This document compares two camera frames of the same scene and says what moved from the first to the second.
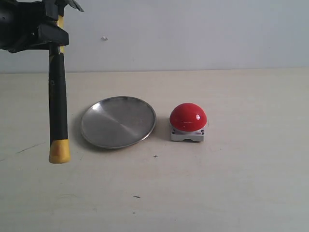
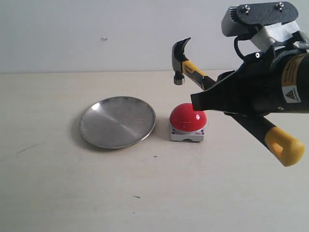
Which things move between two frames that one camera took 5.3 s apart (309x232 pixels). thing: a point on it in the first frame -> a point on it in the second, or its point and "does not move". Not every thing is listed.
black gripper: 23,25 -> 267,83
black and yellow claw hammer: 59,151 -> 283,143
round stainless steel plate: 117,122 does not move
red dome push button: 188,121 does not move
